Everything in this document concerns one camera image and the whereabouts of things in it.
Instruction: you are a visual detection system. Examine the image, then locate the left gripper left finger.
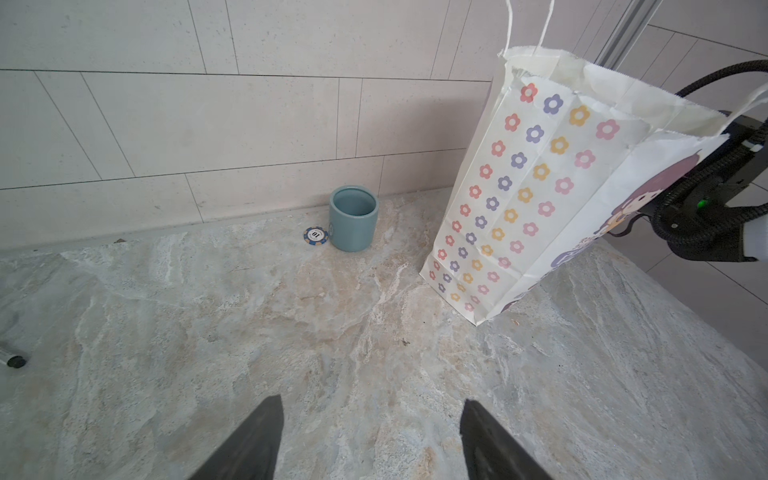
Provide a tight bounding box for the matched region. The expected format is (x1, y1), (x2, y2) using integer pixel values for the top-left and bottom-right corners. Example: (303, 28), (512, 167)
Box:
(191, 395), (284, 480)

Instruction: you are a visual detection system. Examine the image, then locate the white printed paper bag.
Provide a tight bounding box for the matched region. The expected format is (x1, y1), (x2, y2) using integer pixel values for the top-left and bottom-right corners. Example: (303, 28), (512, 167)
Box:
(419, 0), (768, 327)

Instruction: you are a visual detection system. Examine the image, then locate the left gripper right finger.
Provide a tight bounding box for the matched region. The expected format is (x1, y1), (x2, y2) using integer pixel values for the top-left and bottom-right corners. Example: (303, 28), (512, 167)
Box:
(460, 399), (552, 480)

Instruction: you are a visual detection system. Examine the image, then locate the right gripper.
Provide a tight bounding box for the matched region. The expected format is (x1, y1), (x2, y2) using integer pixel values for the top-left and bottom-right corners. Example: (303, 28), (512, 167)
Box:
(640, 116), (767, 263)

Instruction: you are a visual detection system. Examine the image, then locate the teal ceramic cup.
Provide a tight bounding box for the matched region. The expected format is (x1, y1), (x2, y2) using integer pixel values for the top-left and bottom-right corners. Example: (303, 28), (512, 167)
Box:
(329, 185), (379, 252)

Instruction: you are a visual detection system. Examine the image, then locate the blue poker chip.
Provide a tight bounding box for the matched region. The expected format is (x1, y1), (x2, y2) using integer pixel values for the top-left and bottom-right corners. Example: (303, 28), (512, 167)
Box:
(303, 226), (329, 246)

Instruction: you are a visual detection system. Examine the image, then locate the black marker pen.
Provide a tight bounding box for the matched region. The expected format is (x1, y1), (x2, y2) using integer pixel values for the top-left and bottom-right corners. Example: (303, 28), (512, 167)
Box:
(0, 345), (27, 369)

